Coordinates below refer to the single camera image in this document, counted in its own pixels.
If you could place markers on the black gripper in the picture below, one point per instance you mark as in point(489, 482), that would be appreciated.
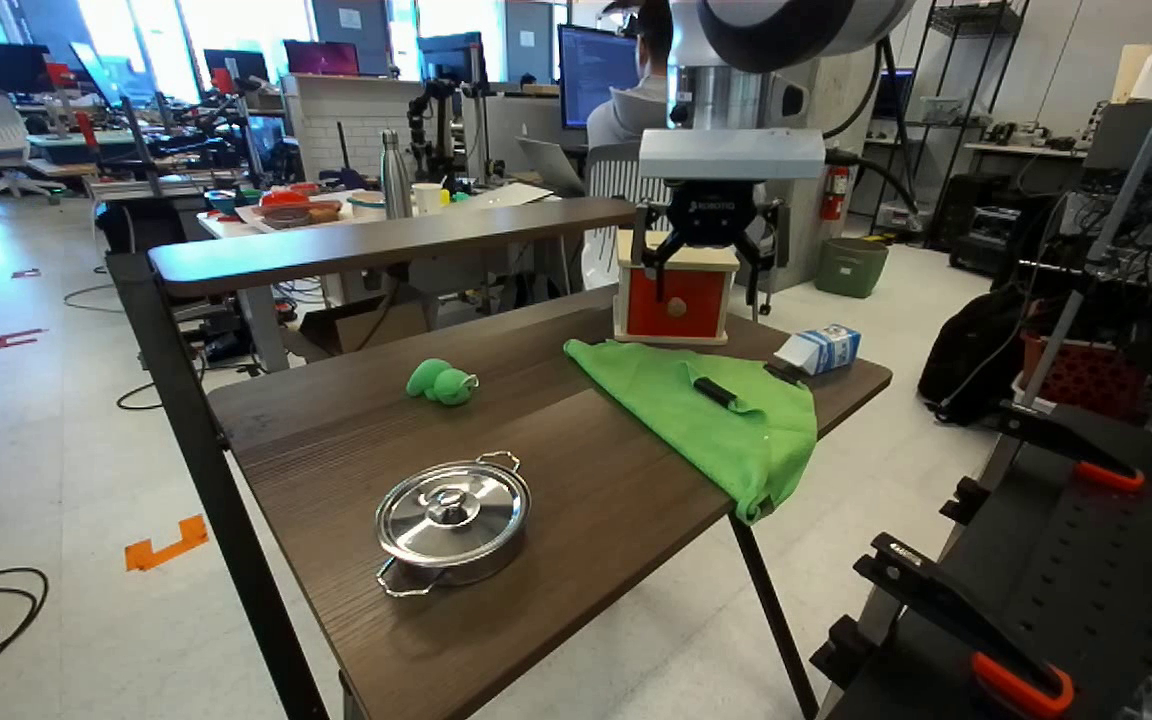
point(717, 214)

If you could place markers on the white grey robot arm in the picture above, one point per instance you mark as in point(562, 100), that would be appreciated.
point(789, 26)

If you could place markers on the red box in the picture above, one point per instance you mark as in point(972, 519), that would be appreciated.
point(708, 257)

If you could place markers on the red drawer with knob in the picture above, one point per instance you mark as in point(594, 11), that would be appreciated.
point(681, 306)

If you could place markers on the cardboard box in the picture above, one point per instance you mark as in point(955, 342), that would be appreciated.
point(360, 326)

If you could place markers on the black marker pen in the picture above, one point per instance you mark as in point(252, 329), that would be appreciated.
point(717, 395)

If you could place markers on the blue white carton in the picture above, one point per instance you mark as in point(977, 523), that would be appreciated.
point(819, 350)

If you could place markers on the green storage bin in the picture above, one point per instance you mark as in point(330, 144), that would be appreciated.
point(852, 266)

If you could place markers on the green cloth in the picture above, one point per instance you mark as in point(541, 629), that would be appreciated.
point(721, 424)

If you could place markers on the red fire extinguisher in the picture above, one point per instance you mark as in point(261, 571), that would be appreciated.
point(839, 195)

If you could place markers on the seated person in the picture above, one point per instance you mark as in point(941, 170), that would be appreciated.
point(620, 120)

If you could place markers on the blue lit computer monitor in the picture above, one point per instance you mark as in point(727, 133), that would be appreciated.
point(597, 64)

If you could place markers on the black backpack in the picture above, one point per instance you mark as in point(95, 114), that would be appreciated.
point(977, 355)

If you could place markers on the green plush toy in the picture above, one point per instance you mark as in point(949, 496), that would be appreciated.
point(443, 382)

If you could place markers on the white cup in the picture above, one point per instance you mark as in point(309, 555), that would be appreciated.
point(431, 197)

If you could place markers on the steel drinking bottle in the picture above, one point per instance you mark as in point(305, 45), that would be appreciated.
point(397, 172)

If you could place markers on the black metal shelf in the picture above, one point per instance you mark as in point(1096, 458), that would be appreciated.
point(977, 83)

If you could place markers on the brown wooden desk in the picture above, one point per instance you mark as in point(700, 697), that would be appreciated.
point(376, 241)

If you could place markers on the steel pot lid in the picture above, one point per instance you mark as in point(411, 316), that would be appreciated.
point(448, 515)

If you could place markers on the stainless steel pot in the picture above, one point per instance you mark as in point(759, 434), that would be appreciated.
point(448, 571)

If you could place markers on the red plastic crate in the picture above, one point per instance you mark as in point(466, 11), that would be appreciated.
point(1089, 376)

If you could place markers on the orange black bar clamp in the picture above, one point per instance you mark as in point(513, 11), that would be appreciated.
point(977, 625)
point(1069, 454)

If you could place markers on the grey stand pole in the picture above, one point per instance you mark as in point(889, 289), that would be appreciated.
point(1123, 202)

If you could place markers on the purple lit computer monitor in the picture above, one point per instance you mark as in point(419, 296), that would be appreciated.
point(323, 59)

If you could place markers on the black perforated board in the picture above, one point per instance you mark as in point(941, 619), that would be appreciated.
point(1080, 585)

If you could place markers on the brown wooden table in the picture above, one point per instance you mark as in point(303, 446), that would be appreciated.
point(202, 465)

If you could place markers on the grey wrist mount block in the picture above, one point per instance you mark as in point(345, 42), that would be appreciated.
point(735, 154)

